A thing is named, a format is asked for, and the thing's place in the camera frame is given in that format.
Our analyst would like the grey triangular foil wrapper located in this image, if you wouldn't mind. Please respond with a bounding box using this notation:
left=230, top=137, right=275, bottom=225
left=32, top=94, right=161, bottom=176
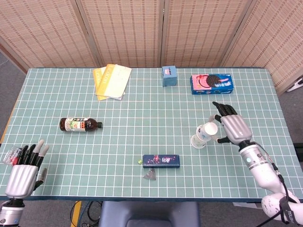
left=143, top=168, right=157, bottom=181

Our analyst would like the yellow cream booklet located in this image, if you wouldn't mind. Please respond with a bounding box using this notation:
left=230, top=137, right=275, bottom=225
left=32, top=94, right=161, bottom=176
left=92, top=67, right=125, bottom=102
left=98, top=63, right=132, bottom=100

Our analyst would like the bamboo folding screen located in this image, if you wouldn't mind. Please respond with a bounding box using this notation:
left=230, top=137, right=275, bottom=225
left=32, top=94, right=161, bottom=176
left=0, top=0, right=303, bottom=96

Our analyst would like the green grid table mat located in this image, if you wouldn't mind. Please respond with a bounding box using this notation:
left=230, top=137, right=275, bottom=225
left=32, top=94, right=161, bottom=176
left=0, top=67, right=303, bottom=204

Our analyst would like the white paper cup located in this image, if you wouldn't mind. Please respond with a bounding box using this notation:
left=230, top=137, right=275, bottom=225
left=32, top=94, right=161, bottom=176
left=190, top=133, right=209, bottom=149
left=196, top=122, right=218, bottom=143

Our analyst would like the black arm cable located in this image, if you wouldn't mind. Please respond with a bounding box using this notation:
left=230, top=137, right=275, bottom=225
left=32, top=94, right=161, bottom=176
left=257, top=141, right=301, bottom=225

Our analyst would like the dark blue pencil case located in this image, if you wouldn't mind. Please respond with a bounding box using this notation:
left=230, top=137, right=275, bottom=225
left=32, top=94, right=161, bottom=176
left=143, top=155, right=181, bottom=169

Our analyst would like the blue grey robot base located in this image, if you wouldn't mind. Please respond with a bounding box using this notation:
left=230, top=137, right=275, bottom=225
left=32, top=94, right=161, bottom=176
left=98, top=201, right=201, bottom=227

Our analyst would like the clear red snack packet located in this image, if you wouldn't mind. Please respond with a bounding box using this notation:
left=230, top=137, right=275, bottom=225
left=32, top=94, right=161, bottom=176
left=3, top=146, right=24, bottom=166

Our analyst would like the blue pink cookie box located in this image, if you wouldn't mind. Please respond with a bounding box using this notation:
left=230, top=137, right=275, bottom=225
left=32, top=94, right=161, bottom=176
left=190, top=73, right=235, bottom=96

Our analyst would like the brown drink bottle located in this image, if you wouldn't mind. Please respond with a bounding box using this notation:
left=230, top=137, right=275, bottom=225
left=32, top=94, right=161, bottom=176
left=59, top=117, right=103, bottom=133

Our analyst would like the white stand foot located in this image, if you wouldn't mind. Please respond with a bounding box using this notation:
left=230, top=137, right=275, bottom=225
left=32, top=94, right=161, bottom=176
left=285, top=77, right=303, bottom=93

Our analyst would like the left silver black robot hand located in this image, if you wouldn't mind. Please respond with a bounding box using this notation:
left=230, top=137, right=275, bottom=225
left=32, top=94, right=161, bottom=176
left=4, top=139, right=50, bottom=199

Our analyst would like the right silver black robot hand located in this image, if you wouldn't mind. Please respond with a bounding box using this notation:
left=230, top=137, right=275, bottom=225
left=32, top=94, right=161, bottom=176
left=208, top=101, right=253, bottom=146

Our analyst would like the black floor cable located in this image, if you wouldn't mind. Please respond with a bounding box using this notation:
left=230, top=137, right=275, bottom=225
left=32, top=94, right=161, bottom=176
left=87, top=201, right=103, bottom=223

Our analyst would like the small light blue box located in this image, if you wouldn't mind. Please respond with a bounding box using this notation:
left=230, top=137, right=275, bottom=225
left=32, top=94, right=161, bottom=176
left=161, top=65, right=178, bottom=87

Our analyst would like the white paper sheet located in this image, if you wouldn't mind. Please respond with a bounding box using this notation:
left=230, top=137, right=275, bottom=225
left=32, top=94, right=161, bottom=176
left=232, top=202, right=264, bottom=210

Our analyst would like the blue floor cable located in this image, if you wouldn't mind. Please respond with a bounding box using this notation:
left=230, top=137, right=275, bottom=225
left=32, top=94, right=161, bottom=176
left=78, top=201, right=92, bottom=224

